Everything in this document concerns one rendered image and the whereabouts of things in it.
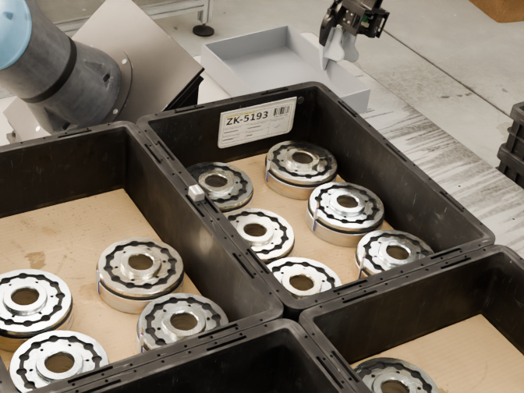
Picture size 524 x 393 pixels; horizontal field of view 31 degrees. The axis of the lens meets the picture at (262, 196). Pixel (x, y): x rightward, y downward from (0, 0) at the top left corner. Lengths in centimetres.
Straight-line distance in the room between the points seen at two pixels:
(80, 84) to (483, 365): 69
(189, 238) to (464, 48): 268
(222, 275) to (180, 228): 11
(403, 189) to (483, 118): 204
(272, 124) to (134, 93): 21
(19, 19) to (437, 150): 79
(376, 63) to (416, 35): 32
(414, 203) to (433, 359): 23
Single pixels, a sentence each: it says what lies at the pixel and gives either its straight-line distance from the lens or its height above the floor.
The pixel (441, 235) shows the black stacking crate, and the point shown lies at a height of 88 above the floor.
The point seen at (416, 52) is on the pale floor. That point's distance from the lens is 360.
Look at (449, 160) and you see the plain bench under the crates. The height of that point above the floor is 70.
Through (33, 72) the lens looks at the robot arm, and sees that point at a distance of 135.
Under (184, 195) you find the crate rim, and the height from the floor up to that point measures 93.
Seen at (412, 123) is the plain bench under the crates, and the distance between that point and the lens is 177.
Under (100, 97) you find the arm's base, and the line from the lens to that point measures 140.
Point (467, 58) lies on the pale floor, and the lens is 363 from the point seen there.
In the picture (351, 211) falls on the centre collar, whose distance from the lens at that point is 123.
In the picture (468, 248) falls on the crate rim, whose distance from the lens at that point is 111.
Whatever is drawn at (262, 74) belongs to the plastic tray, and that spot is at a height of 72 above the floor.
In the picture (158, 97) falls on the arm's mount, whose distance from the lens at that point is 137.
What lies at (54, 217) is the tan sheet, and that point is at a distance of 123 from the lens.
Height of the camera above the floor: 160
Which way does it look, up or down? 37 degrees down
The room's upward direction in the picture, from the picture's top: 8 degrees clockwise
